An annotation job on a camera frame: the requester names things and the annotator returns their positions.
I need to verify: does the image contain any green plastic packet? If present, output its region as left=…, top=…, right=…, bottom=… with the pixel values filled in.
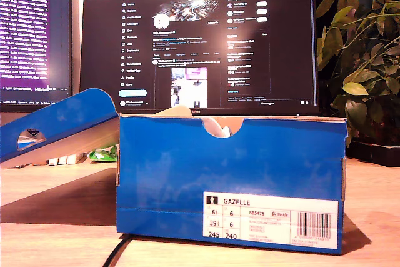
left=87, top=144, right=120, bottom=163

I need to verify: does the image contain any black wide computer monitor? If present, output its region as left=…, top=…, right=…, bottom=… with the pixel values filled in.
left=79, top=0, right=321, bottom=118

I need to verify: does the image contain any blue hinged-lid shoebox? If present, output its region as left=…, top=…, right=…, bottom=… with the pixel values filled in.
left=0, top=88, right=348, bottom=256

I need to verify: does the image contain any black monitor with purple text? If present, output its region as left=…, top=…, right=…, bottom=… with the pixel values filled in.
left=0, top=0, right=73, bottom=113

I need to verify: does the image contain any green leafy houseplant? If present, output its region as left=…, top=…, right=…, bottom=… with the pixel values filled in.
left=315, top=0, right=400, bottom=149

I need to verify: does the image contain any black cable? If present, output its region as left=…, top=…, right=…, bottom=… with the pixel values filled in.
left=102, top=234, right=134, bottom=267

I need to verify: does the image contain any white shoe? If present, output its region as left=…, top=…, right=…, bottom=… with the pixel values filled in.
left=203, top=117, right=236, bottom=138

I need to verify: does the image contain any green-labelled grey box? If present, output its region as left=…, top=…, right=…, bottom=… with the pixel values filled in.
left=17, top=137, right=47, bottom=150

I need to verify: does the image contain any dark plant pot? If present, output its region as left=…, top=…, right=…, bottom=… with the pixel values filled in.
left=346, top=139, right=400, bottom=168

